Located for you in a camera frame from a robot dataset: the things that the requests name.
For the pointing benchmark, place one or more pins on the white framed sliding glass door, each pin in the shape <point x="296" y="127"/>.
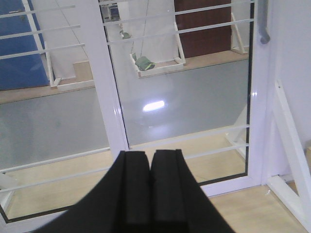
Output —
<point x="211" y="110"/>

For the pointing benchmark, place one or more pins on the blue wall panel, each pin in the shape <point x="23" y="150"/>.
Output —
<point x="22" y="71"/>

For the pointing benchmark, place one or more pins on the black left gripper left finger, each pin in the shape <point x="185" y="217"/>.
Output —
<point x="119" y="203"/>

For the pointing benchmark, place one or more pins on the green sandbag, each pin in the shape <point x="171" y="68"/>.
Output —
<point x="143" y="64"/>
<point x="125" y="35"/>

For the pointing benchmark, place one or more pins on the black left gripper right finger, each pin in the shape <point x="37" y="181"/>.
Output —
<point x="178" y="203"/>

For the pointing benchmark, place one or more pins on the grey door handle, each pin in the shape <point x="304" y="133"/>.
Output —
<point x="262" y="21"/>

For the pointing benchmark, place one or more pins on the white wooden base frame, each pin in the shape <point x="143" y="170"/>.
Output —
<point x="237" y="44"/>
<point x="83" y="76"/>
<point x="165" y="67"/>

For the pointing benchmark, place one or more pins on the white fixed glass door panel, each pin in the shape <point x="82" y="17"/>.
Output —
<point x="55" y="146"/>

